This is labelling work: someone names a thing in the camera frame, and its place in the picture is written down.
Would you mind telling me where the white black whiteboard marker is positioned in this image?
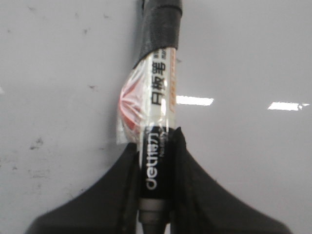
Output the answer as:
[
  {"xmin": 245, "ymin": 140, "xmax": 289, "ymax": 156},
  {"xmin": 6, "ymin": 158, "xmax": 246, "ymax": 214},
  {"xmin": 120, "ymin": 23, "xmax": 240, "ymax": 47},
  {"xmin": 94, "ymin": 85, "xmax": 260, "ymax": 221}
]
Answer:
[{"xmin": 118, "ymin": 0, "xmax": 182, "ymax": 234}]

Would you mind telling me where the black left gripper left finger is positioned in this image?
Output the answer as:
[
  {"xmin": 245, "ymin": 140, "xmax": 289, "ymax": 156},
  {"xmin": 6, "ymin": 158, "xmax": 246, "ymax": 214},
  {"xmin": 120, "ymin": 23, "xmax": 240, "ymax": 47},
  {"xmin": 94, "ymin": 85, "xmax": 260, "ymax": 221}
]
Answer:
[{"xmin": 26, "ymin": 143, "xmax": 139, "ymax": 234}]

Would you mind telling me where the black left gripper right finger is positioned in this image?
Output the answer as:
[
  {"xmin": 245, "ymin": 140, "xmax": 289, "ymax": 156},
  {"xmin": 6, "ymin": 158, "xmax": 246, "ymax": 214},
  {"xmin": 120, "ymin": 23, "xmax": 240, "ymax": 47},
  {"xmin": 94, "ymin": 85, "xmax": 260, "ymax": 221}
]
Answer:
[{"xmin": 173, "ymin": 128, "xmax": 291, "ymax": 234}]

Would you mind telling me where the white whiteboard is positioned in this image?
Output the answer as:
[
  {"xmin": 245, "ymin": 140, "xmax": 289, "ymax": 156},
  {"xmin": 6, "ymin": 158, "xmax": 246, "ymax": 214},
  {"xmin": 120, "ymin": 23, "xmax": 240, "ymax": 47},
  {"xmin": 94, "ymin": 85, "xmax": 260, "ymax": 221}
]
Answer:
[{"xmin": 0, "ymin": 0, "xmax": 312, "ymax": 234}]

